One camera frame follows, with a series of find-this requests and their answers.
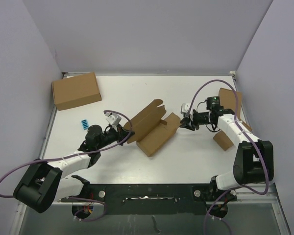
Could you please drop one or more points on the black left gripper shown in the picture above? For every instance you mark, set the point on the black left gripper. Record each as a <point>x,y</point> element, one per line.
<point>119,130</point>

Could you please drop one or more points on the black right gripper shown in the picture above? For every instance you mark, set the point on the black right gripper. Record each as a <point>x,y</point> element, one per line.
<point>185,121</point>

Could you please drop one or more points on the cardboard box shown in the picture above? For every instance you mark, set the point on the cardboard box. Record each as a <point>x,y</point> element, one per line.
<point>224,140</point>
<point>228,100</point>
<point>151,130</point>
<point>76,91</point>

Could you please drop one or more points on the blue plastic rack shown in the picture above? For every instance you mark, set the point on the blue plastic rack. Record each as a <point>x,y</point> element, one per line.
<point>85,124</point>

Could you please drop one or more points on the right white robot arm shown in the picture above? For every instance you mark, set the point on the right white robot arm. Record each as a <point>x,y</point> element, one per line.
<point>253,164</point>

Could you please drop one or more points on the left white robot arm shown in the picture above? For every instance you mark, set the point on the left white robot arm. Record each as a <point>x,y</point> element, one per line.
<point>47,181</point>

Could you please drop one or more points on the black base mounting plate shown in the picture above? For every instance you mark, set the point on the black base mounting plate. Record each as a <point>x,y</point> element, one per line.
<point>152,199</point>

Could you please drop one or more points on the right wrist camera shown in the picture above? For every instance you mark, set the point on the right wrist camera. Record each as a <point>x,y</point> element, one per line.
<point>186,109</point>

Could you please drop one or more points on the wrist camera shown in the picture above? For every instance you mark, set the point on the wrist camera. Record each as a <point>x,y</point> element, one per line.
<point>112,118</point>
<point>186,109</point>

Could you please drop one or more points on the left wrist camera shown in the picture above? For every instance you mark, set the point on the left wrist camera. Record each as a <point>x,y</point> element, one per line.
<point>112,118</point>

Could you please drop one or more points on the aluminium table frame rail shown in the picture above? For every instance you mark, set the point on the aluminium table frame rail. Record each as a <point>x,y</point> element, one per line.
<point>46,181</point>

